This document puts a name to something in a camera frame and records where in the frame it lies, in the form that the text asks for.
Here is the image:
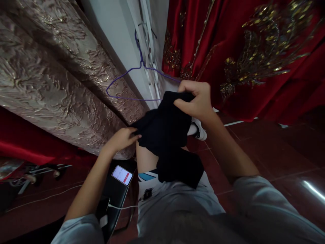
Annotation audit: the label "person's left hand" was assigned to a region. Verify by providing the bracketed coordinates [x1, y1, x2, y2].
[106, 127, 142, 155]

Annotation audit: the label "person's right hand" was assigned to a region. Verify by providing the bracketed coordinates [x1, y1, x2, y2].
[175, 81, 217, 122]

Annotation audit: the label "black garment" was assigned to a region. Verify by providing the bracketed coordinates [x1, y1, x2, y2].
[129, 91, 205, 190]

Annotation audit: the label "smartphone with lit screen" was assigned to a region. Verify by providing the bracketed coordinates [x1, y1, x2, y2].
[111, 165, 134, 187]

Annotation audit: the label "black stool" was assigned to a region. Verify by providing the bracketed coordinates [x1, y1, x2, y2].
[101, 164, 139, 244]

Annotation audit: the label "person's legs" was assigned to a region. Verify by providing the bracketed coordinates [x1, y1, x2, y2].
[134, 119, 226, 239]

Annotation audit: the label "black smartphone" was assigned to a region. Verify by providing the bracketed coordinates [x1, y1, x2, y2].
[97, 198, 111, 220]

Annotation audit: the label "white metal rack pole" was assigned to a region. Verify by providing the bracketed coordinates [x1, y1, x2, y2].
[137, 0, 165, 101]

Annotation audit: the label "black high-heel shoes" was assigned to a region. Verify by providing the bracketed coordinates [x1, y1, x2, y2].
[25, 163, 73, 186]

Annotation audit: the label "beige brocade fabric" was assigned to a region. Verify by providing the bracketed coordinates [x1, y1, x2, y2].
[0, 0, 147, 161]

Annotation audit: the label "red satin cloth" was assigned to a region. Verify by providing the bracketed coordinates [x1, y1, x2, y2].
[0, 105, 102, 164]

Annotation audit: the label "red gold-embroidered gown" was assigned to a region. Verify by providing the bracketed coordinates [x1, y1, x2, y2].
[161, 0, 325, 127]

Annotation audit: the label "white charging cable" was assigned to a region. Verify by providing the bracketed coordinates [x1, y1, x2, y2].
[107, 203, 139, 210]

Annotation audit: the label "purple wire hanger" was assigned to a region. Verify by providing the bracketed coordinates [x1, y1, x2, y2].
[106, 29, 182, 102]

